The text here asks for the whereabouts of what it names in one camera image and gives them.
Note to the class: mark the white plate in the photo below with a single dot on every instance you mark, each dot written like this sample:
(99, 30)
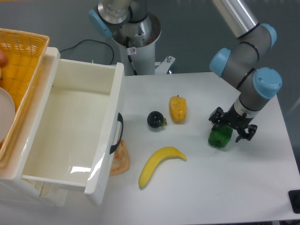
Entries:
(7, 113)

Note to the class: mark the white drawer cabinet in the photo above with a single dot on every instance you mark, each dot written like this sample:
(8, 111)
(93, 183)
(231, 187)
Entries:
(12, 186)

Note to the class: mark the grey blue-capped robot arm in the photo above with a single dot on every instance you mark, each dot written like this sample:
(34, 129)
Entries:
(236, 67)

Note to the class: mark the black corner device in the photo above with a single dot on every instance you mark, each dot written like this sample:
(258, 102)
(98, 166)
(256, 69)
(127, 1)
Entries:
(294, 196)

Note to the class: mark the yellow bell pepper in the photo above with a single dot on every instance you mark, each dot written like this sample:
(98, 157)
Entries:
(177, 109)

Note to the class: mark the white open drawer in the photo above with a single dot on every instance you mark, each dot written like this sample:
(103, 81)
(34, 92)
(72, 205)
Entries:
(80, 128)

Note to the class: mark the yellow banana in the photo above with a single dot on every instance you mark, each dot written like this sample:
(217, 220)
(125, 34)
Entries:
(155, 160)

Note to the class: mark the green bell pepper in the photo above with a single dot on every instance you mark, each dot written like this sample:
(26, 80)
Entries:
(220, 136)

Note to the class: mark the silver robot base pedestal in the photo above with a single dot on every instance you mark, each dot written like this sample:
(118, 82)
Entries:
(137, 45)

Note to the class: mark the orange bread slice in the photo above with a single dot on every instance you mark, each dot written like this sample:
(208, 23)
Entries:
(121, 160)

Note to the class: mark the orange woven basket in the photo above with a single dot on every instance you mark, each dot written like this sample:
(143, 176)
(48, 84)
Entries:
(24, 52)

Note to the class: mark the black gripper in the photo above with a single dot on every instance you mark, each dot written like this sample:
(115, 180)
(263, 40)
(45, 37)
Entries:
(235, 121)

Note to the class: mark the dark purple mangosteen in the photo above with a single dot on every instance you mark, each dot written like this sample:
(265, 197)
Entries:
(156, 119)

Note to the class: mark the red fruit in basket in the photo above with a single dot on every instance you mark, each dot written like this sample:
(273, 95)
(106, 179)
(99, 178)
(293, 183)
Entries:
(3, 59)

